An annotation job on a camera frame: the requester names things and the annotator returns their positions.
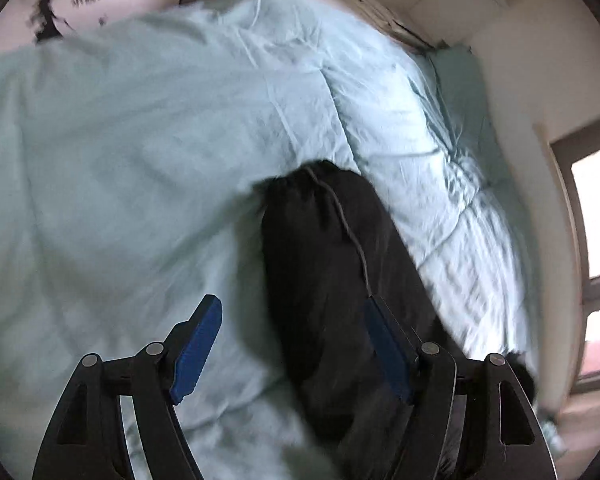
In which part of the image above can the dark framed window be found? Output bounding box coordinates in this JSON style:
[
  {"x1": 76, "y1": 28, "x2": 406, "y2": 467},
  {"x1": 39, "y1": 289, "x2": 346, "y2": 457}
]
[{"x1": 550, "y1": 118, "x2": 600, "y2": 393}]

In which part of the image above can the black hooded jacket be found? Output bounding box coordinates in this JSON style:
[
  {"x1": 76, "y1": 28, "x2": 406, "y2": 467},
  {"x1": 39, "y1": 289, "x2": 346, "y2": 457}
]
[{"x1": 262, "y1": 160, "x2": 533, "y2": 479}]

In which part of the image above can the teal pillow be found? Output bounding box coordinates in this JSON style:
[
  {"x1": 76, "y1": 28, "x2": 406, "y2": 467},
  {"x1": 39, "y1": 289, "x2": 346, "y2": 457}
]
[{"x1": 424, "y1": 46, "x2": 512, "y2": 188}]

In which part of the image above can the light teal quilted duvet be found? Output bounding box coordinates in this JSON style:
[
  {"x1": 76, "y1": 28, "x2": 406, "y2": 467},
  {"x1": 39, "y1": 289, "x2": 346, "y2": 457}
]
[{"x1": 0, "y1": 0, "x2": 540, "y2": 479}]

